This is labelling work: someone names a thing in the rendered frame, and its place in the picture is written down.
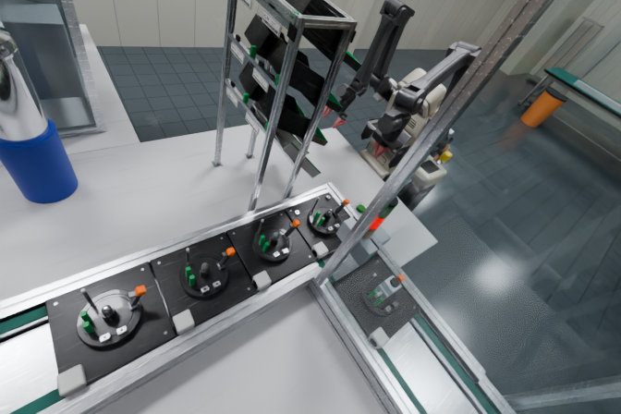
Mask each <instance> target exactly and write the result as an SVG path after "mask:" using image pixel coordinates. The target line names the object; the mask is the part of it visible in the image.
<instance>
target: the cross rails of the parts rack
mask: <svg viewBox="0 0 621 414"><path fill-rule="evenodd" d="M256 1H257V2H258V3H259V4H260V5H261V6H262V7H264V8H265V9H266V10H267V11H268V12H269V13H270V14H271V15H272V16H273V17H274V18H275V19H277V20H278V21H279V22H280V23H281V24H282V25H283V26H284V27H285V28H286V29H287V30H288V27H289V20H288V19H287V18H286V17H285V16H284V15H283V14H282V13H281V12H279V11H278V10H277V9H276V8H272V7H271V6H270V5H269V2H268V1H267V0H256ZM302 35H303V36H304V37H305V38H306V39H307V40H308V41H309V42H310V43H312V44H313V45H314V46H315V47H316V48H317V49H318V50H319V51H320V52H321V53H323V54H324V55H325V56H326V57H327V58H328V59H329V60H330V61H333V58H334V54H333V53H332V52H330V51H329V50H328V49H327V48H326V47H325V46H321V45H320V44H319V43H318V41H317V40H315V39H314V38H313V37H312V36H310V35H309V34H308V33H307V32H306V31H304V30H303V32H302ZM229 38H230V39H231V40H232V41H233V43H234V44H235V45H236V46H237V47H238V48H239V50H240V51H241V52H242V53H243V54H244V55H245V56H246V57H247V58H248V59H249V61H250V62H251V63H252V64H253V65H254V66H255V67H256V68H257V69H258V70H259V72H260V73H261V74H262V75H263V76H264V77H265V79H266V80H267V81H268V82H269V83H270V84H271V85H272V87H273V88H274V89H275V90H276V88H277V87H276V86H275V79H274V77H273V76H272V75H271V74H270V73H269V72H268V71H267V70H266V69H265V67H260V66H259V61H258V60H257V58H256V57H250V51H249V49H248V48H247V47H246V46H245V45H244V44H243V43H242V42H238V41H237V40H236V35H235V34H234V33H233V32H229ZM230 81H231V80H230V79H229V78H225V83H226V85H227V86H228V87H229V88H230V90H231V91H232V92H233V93H234V94H235V95H236V97H237V98H238V100H239V101H240V102H241V104H242V105H243V106H244V107H245V109H246V110H247V111H248V113H249V114H250V116H251V117H252V118H253V120H254V121H255V122H256V124H257V125H258V126H259V127H260V129H261V130H262V132H263V133H264V134H266V132H265V130H264V128H265V125H264V124H263V122H262V121H261V119H260V118H259V117H258V116H257V114H256V113H255V114H253V113H252V112H251V111H250V105H249V104H248V103H243V102H242V100H243V96H242V95H241V93H240V92H239V91H238V90H237V88H236V87H232V86H231V84H230ZM302 94H303V95H304V96H305V97H306V98H307V100H308V101H309V102H310V103H311V104H312V105H313V106H314V107H315V106H316V104H317V101H315V100H314V99H312V98H311V97H309V96H307V95H306V94H304V93H302Z"/></svg>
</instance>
